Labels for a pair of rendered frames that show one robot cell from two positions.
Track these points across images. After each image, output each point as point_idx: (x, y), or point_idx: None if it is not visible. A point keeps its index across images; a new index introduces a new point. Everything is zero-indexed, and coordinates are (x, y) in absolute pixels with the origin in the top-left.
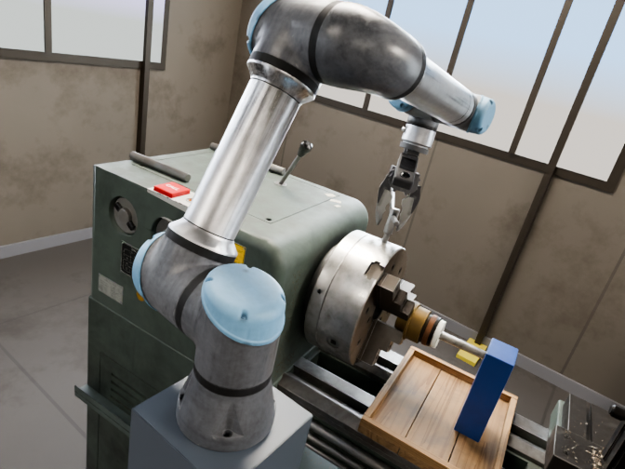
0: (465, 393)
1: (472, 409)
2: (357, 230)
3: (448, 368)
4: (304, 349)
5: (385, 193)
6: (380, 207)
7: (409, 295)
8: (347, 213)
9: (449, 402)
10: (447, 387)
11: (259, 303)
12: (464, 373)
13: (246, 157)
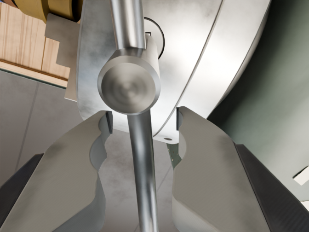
0: (7, 40)
1: None
2: (228, 84)
3: (30, 69)
4: None
5: (243, 207)
6: (209, 135)
7: (68, 55)
8: (265, 164)
9: (22, 13)
10: (28, 40)
11: None
12: (9, 65)
13: None
